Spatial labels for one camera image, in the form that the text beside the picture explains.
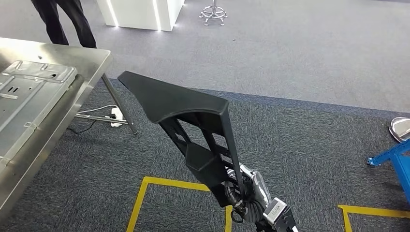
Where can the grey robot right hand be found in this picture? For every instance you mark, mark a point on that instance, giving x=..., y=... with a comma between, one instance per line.
x=261, y=189

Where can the black plastic panel part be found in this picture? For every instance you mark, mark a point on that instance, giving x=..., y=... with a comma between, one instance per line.
x=166, y=99

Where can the blue metal shelf rack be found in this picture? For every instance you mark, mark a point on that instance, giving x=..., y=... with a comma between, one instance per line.
x=400, y=166

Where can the stainless steel workbench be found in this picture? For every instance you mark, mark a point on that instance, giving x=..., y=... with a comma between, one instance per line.
x=86, y=64

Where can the white power strip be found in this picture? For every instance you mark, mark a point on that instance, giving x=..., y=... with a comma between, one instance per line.
x=117, y=117

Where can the chrome stool base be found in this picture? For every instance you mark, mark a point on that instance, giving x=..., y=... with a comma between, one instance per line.
x=213, y=12

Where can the white lit counter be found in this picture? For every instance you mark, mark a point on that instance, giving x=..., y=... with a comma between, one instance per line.
x=137, y=12

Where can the stamped metal plate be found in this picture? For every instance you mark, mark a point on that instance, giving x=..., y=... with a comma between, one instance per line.
x=32, y=102

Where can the person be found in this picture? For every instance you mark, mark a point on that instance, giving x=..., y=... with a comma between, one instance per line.
x=73, y=19

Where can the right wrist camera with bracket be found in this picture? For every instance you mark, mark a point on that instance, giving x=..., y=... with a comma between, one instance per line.
x=275, y=211

